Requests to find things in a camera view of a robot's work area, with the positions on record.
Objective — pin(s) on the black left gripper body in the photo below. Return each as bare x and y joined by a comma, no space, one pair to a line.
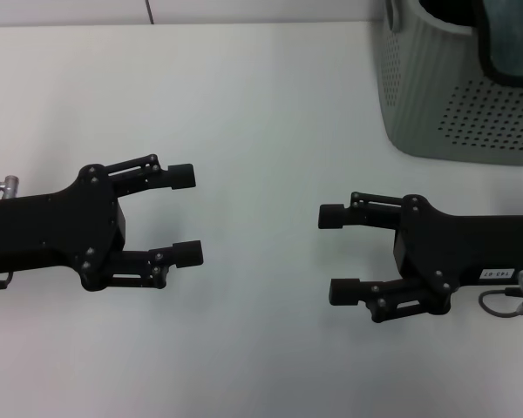
48,231

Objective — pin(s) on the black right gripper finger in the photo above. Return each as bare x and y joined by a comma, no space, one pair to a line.
344,291
331,216

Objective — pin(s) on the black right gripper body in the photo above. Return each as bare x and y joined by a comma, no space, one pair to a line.
462,248

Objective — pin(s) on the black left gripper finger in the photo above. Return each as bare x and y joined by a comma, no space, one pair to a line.
181,176
187,254

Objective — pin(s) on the green and yellow towel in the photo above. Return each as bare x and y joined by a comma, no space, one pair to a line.
514,35

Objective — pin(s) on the grey perforated plastic storage box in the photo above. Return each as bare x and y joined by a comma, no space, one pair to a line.
423,87

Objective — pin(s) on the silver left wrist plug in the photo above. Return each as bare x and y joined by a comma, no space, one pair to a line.
11,186

